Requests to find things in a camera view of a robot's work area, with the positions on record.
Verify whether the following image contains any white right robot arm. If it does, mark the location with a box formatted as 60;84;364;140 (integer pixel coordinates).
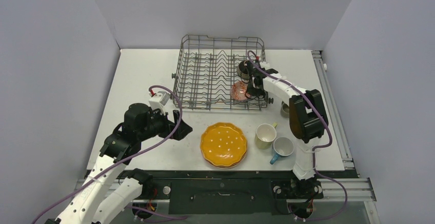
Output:
240;60;332;197

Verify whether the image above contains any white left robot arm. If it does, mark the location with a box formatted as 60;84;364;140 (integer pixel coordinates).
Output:
46;101;193;223

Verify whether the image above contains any black table frame rail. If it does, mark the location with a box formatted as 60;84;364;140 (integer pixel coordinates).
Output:
83;170;358;216

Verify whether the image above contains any grey wire dish rack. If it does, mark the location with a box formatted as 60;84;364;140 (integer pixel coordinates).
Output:
172;34;273;111

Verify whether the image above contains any small grey-green mug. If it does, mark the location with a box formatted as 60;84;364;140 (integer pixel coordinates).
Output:
280;102;290;118

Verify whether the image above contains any pale yellow mug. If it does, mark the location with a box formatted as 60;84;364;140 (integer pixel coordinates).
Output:
254;123;278;150

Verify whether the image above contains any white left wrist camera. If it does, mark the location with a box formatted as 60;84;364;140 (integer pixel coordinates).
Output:
149;91;170;115

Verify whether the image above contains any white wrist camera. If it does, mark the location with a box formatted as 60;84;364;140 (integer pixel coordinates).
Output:
149;91;170;115
256;61;270;71

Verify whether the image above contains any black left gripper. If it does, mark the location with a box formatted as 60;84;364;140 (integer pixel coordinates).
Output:
138;106;192;141

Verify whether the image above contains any yellow polka dot plate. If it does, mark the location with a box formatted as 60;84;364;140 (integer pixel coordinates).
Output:
200;122;248;166

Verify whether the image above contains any dark patterned cream bowl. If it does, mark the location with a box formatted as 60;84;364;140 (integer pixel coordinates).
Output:
236;60;249;80

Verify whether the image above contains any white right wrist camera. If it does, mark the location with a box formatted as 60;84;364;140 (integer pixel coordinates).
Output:
256;61;270;71

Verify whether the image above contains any aluminium side rail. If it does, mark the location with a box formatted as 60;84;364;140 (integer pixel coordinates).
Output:
311;50;355;170

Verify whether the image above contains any orange patterned small bowl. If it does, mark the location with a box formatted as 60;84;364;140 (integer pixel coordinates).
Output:
230;80;251;101

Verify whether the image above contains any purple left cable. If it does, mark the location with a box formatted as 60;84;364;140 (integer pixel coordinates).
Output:
31;85;188;224

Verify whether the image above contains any blue mug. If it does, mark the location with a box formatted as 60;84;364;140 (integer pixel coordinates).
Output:
269;137;294;165

